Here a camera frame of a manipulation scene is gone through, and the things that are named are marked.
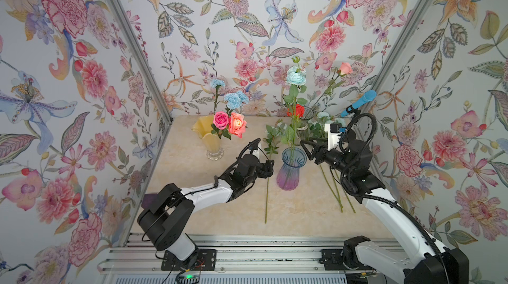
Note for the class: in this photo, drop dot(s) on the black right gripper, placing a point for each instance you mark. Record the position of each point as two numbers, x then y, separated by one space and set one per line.
319 153

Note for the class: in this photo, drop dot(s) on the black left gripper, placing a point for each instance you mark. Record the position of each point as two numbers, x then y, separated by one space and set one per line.
261 164

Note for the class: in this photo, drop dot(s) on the clear glass vase with twine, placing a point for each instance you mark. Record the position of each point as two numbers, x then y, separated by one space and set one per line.
303 130

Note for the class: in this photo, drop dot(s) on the purple blue glass vase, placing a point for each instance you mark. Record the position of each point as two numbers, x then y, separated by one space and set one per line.
293 160

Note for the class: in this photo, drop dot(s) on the coral red rose stem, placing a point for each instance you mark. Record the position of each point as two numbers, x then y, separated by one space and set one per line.
237 125

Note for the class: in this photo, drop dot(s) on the magenta pink rose stem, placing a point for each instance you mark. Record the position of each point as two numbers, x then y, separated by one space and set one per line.
220 125

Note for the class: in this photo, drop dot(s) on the small red rose stem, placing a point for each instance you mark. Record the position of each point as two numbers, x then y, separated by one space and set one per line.
272 140

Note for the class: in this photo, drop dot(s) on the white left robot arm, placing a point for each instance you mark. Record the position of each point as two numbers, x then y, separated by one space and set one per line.
164 220

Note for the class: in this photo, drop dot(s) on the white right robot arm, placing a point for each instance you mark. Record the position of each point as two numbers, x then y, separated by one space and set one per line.
428 260

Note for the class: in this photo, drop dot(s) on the yellow fluted glass vase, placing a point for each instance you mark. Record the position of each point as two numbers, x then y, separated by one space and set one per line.
203 128

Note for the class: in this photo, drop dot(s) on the blue carnation stem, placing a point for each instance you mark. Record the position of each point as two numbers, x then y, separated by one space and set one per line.
234 101

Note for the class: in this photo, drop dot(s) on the blue microphone on black stand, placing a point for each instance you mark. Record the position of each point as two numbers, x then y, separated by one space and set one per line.
355 108

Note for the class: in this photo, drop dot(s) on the light pink rose stem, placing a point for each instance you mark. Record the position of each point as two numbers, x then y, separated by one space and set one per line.
324 100

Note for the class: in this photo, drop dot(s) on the small purple box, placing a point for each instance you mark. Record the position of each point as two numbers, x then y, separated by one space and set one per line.
147 200

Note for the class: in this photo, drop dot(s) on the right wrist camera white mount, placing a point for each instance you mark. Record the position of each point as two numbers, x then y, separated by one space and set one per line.
331 133

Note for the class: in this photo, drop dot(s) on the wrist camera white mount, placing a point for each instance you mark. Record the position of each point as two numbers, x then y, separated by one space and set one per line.
331 133
261 151

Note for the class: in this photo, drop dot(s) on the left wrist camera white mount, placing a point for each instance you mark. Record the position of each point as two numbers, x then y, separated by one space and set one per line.
261 151

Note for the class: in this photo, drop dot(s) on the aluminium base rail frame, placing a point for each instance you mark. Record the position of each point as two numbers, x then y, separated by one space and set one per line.
238 259

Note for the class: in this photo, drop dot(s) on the aluminium corner frame post left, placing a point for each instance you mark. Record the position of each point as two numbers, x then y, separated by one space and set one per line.
136 50

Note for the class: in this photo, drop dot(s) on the aluminium corner frame post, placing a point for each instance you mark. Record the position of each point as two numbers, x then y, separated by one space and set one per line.
136 50
401 80

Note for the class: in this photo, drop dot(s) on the aluminium corner frame post right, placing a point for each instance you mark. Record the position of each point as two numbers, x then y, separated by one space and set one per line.
401 80

